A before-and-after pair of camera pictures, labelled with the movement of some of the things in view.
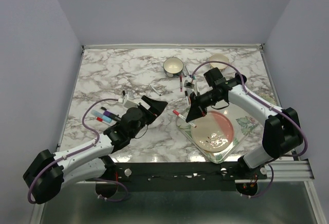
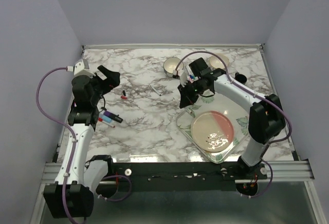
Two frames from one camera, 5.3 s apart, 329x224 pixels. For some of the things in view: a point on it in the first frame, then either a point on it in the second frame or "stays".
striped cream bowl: (220, 57) stays
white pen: (155, 90) stays
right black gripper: (196, 110) to (186, 99)
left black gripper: (156, 108) to (112, 79)
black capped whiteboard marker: (101, 119) stays
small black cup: (237, 78) stays
